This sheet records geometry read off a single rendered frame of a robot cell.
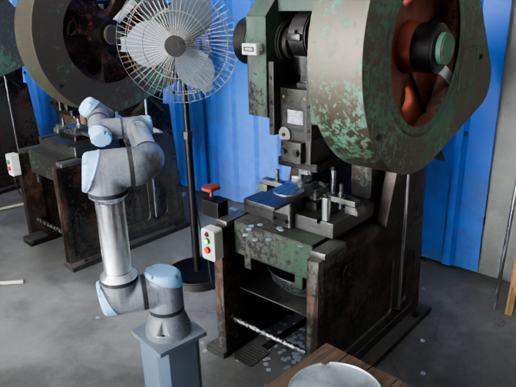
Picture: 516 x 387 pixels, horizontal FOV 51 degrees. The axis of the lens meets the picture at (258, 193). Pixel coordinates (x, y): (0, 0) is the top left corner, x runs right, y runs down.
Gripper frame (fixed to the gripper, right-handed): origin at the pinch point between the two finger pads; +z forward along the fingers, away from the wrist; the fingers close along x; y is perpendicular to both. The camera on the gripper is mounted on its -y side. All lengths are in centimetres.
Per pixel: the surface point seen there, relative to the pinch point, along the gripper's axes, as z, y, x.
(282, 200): 26, 52, 5
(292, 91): 12, 43, 42
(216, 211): 27.5, 21.6, -9.9
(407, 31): 4, 84, 67
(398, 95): 18, 83, 51
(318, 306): 43, 77, -23
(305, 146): 26, 50, 28
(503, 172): 146, 69, 81
